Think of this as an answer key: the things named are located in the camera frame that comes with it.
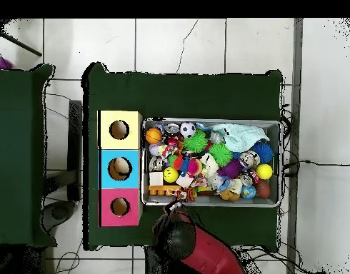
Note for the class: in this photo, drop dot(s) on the orange basketball toy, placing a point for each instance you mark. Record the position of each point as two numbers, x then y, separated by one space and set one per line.
154 135

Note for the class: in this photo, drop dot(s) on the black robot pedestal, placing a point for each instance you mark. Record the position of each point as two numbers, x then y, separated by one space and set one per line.
155 265

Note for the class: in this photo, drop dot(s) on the plain yellow ball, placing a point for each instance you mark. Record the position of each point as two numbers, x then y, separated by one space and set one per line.
264 171

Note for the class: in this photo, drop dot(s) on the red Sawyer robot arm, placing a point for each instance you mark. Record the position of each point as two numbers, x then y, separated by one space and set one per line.
209 254

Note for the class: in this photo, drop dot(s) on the wooden box with three holes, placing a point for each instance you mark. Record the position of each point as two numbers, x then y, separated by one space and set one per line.
106 142

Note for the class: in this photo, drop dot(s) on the mint green cloth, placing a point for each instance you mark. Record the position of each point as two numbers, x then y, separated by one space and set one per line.
238 137

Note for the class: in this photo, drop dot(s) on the black and white soccer ball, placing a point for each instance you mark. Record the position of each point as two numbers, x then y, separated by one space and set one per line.
188 130

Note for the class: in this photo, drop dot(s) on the orange tiger plush toy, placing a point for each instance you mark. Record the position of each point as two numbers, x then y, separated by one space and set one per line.
185 194

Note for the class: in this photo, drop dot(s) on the yellow smiley face ball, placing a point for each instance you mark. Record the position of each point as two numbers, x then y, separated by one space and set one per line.
171 174

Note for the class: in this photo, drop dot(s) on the gray round base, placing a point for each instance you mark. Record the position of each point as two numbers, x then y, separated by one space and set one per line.
59 212

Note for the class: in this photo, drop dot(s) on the purple object on floor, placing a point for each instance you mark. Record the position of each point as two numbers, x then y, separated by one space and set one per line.
2 62

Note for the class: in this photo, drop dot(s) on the green spiky ball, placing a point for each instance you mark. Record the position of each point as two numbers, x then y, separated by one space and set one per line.
195 141
220 154

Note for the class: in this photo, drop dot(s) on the black flat panel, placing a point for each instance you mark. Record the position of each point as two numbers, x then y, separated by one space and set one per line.
75 142

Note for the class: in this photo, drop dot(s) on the silver mesh bin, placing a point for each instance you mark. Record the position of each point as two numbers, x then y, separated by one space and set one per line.
209 203

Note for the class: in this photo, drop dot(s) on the black rod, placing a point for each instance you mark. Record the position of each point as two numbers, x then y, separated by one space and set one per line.
23 45

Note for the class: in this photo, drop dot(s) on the blue spiky ball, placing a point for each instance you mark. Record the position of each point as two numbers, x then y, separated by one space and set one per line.
263 151

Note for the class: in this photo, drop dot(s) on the silver soda can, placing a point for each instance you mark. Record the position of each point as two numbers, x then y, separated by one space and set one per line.
172 128

